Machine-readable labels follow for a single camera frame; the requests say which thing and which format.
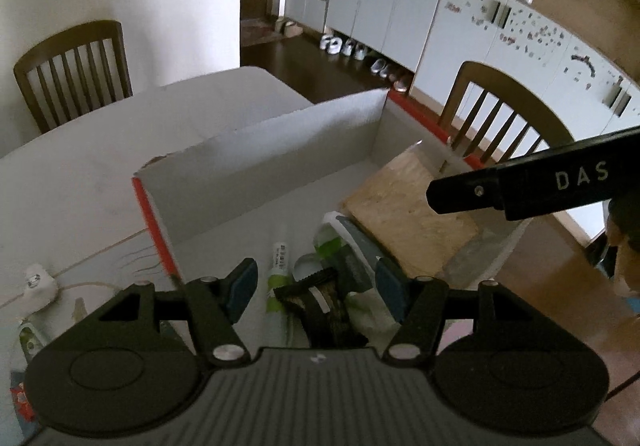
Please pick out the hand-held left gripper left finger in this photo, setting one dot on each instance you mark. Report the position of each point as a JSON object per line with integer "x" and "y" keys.
{"x": 245, "y": 288}

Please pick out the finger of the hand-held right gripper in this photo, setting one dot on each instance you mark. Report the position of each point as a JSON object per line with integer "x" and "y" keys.
{"x": 460, "y": 191}

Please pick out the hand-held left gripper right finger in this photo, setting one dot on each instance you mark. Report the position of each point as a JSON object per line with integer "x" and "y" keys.
{"x": 390, "y": 288}

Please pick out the green label plastic bag roll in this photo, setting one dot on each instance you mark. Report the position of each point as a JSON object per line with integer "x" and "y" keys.
{"x": 277, "y": 266}

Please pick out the light wooden board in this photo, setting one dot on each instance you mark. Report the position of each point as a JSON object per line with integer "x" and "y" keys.
{"x": 410, "y": 216}

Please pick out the dark snack packet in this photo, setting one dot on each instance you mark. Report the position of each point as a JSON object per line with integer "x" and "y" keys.
{"x": 330, "y": 311}

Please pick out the red and white shoe box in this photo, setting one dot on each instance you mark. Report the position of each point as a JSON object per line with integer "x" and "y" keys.
{"x": 300, "y": 151}

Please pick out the person's right hand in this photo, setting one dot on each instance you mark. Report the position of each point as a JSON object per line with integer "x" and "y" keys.
{"x": 620, "y": 221}

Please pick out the grey blue flat item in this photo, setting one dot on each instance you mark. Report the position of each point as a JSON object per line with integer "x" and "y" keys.
{"x": 357, "y": 251}

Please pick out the clear plastic bag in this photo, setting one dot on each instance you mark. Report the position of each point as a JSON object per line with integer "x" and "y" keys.
{"x": 480, "y": 261}

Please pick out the green white plastic packet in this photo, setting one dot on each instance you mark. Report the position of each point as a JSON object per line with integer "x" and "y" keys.
{"x": 330, "y": 243}

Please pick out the brown wooden chair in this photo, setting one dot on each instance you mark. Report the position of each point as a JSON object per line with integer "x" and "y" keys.
{"x": 500, "y": 81}
{"x": 65, "y": 33}

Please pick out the white speckled cabinet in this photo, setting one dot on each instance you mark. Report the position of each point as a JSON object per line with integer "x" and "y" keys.
{"x": 525, "y": 51}

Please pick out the row of shoes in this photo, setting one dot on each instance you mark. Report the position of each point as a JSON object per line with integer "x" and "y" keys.
{"x": 360, "y": 53}

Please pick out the glass turntable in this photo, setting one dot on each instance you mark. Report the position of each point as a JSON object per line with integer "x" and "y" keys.
{"x": 75, "y": 276}

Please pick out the white plain cabinet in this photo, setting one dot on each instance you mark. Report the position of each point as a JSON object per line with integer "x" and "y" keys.
{"x": 385, "y": 1}

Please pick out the pair of slippers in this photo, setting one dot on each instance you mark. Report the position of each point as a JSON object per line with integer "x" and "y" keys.
{"x": 289, "y": 27}

